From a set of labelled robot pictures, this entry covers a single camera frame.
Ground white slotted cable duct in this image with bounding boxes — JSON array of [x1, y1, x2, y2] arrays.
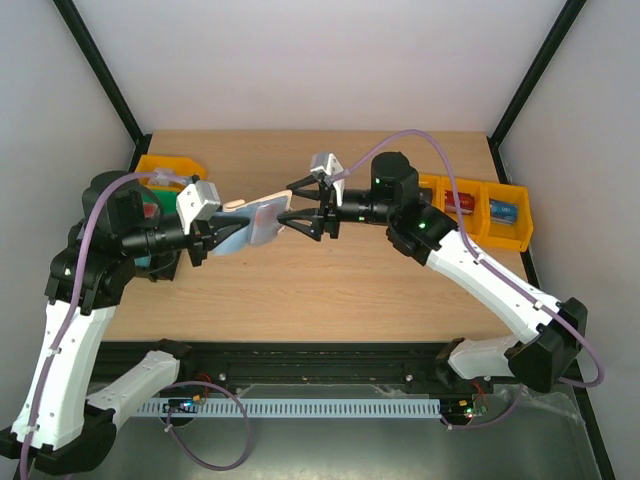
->
[[134, 398, 441, 419]]

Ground grey holder in yellow bin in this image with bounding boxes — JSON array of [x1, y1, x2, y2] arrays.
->
[[148, 168, 186, 190]]

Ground teal holder in black bin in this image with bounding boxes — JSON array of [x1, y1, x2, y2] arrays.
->
[[135, 256, 151, 269]]

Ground red card stack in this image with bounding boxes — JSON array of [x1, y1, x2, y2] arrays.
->
[[444, 190, 476, 215]]

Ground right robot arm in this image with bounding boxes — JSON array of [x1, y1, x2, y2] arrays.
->
[[278, 152, 587, 393]]

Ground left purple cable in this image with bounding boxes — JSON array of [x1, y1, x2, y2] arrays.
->
[[18, 172, 251, 480]]

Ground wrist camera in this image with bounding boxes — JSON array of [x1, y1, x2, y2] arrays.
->
[[176, 180, 221, 235], [310, 152, 345, 206]]

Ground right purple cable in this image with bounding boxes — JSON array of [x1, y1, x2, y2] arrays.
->
[[332, 128, 606, 432]]

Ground black frame post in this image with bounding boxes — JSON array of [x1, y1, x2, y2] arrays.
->
[[53, 0, 152, 152], [488, 0, 589, 146]]

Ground green bin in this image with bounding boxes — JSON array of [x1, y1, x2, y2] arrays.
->
[[143, 189, 178, 214]]

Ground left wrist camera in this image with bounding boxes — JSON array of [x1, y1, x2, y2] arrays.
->
[[176, 180, 221, 235]]

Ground yellow bin with black cards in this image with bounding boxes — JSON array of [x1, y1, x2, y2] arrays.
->
[[419, 173, 442, 209]]

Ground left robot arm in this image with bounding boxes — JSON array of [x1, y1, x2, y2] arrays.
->
[[1, 171, 248, 478]]

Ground purple cable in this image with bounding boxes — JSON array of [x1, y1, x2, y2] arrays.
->
[[18, 172, 251, 480], [332, 128, 606, 432]]

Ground right black frame post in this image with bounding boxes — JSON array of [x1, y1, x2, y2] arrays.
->
[[488, 0, 589, 146]]

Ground blue card stack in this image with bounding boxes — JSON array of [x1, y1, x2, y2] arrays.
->
[[489, 199, 518, 225]]

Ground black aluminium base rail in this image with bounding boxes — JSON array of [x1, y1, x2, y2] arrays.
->
[[94, 341, 581, 396]]

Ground yellow bin with blue cards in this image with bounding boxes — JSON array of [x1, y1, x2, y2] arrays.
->
[[479, 182, 534, 252]]

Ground left black frame post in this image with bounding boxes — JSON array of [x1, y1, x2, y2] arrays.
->
[[53, 0, 152, 152]]

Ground holder with red card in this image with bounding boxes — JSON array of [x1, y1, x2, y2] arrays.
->
[[143, 203, 159, 219]]

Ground white card holder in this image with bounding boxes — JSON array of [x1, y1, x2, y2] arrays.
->
[[212, 190, 292, 256]]

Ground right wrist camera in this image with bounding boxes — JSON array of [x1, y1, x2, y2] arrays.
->
[[310, 152, 345, 206]]

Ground yellow bin far left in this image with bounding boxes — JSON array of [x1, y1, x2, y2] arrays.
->
[[135, 154, 207, 193]]

